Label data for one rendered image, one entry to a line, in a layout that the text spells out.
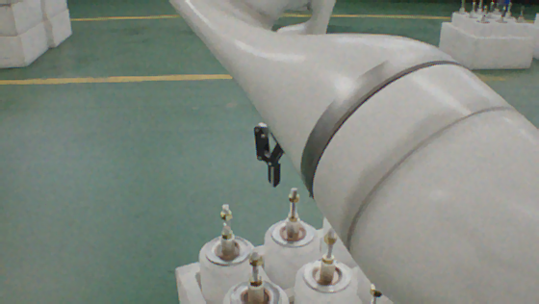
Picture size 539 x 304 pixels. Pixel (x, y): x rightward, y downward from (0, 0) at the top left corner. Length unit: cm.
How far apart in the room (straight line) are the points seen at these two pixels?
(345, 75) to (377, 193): 5
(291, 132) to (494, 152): 9
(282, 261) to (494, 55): 224
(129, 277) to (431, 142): 103
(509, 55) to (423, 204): 276
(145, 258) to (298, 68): 102
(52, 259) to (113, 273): 17
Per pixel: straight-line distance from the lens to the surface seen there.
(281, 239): 81
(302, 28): 66
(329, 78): 20
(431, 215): 16
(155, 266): 117
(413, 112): 18
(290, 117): 21
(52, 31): 330
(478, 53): 280
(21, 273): 125
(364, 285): 81
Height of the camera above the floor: 75
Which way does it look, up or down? 27 degrees down
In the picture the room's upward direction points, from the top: straight up
